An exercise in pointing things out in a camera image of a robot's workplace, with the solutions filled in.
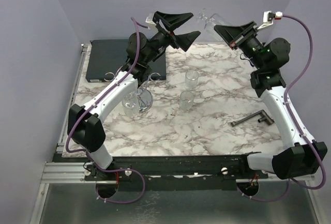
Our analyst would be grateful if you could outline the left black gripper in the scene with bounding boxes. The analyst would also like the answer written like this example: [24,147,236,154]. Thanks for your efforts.
[143,12,199,65]

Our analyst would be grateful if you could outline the dark metal T tool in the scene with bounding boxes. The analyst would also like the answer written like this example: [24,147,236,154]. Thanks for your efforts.
[231,109,275,127]

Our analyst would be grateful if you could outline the dark flat rack box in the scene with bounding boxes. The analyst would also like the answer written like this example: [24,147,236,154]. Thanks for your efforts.
[85,33,168,86]

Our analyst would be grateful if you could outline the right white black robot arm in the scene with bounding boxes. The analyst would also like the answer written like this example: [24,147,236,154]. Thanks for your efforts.
[214,21,327,180]

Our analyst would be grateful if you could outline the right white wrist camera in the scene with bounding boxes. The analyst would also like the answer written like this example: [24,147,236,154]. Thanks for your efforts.
[257,11,283,32]

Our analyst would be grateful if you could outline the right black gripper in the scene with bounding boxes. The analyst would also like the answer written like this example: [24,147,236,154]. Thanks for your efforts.
[216,21,266,70]

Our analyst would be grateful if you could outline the aluminium frame rail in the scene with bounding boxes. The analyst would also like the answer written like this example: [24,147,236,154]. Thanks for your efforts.
[41,43,315,183]

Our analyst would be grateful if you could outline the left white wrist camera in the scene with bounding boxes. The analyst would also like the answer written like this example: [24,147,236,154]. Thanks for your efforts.
[145,13,158,33]

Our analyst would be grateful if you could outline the clear wine glass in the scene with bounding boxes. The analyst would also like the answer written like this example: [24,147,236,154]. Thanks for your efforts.
[185,69,199,90]
[179,91,194,112]
[122,92,139,117]
[197,8,231,42]

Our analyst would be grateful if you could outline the chrome wine glass rack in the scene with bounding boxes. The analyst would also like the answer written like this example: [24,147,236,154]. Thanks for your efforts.
[104,71,161,113]

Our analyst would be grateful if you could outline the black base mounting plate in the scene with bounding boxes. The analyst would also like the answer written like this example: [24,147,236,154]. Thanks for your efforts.
[53,154,268,192]

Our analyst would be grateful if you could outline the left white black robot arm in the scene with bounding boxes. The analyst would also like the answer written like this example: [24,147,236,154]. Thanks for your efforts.
[67,11,200,180]

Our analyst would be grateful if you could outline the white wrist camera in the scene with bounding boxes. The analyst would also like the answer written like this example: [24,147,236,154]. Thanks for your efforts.
[257,11,283,32]
[145,13,158,33]

